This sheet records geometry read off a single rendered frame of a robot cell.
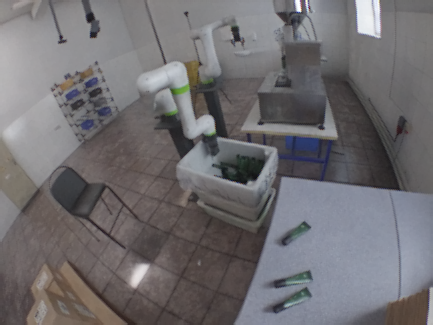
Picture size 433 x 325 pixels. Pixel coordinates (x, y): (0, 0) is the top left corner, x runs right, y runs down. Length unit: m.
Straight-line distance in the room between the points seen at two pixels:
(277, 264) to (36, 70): 5.99
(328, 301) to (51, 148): 5.83
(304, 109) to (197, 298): 1.62
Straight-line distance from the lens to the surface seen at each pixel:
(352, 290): 0.81
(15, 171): 5.24
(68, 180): 2.05
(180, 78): 1.00
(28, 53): 5.99
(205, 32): 1.75
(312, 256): 0.78
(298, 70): 1.29
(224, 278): 1.54
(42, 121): 5.64
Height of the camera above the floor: 1.48
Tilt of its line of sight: 40 degrees down
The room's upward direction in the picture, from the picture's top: 17 degrees counter-clockwise
